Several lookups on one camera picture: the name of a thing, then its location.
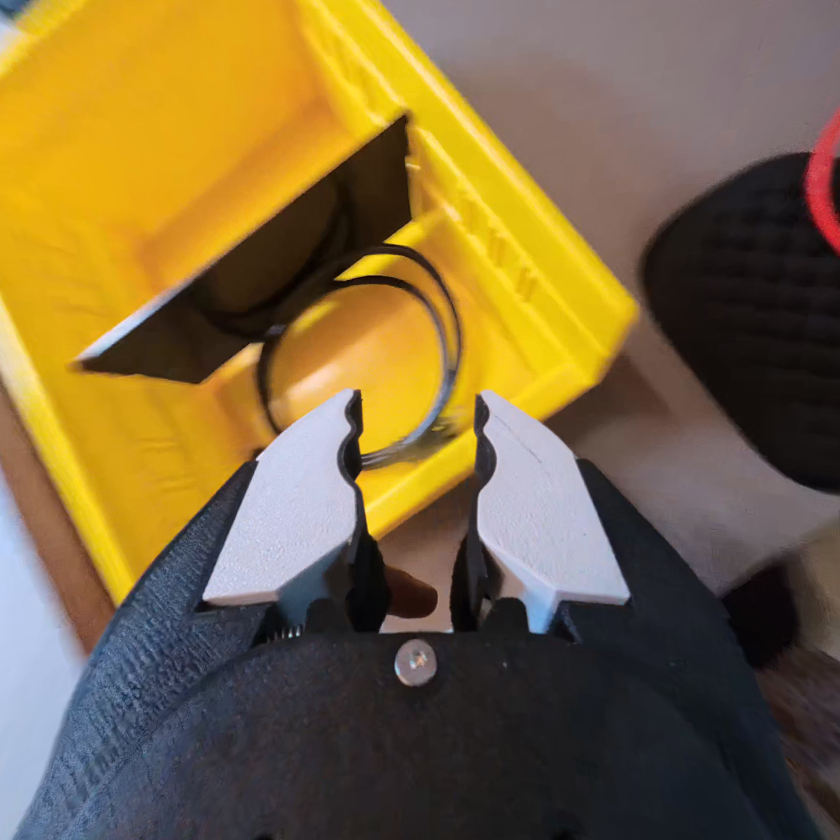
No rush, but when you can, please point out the yellow plastic bin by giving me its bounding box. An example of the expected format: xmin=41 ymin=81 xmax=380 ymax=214
xmin=0 ymin=0 xmax=641 ymax=606

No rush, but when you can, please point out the black quilted wrist rest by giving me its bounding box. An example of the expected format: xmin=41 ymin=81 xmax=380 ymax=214
xmin=643 ymin=152 xmax=840 ymax=494

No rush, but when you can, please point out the person's left hand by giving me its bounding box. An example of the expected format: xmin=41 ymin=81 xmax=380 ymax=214
xmin=384 ymin=568 xmax=440 ymax=620

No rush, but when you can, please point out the red ethernet cable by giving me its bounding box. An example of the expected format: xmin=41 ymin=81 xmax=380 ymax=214
xmin=805 ymin=113 xmax=840 ymax=256

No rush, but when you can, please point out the white side table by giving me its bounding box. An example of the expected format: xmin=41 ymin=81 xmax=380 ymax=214
xmin=0 ymin=394 xmax=116 ymax=821

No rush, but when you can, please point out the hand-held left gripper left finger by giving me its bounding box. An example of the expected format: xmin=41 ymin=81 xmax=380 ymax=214
xmin=203 ymin=389 xmax=388 ymax=634

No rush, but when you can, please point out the black cable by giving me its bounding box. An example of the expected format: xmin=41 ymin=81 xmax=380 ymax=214
xmin=258 ymin=245 xmax=475 ymax=472

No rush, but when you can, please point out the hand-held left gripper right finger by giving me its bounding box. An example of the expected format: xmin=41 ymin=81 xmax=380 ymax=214
xmin=451 ymin=391 xmax=633 ymax=634

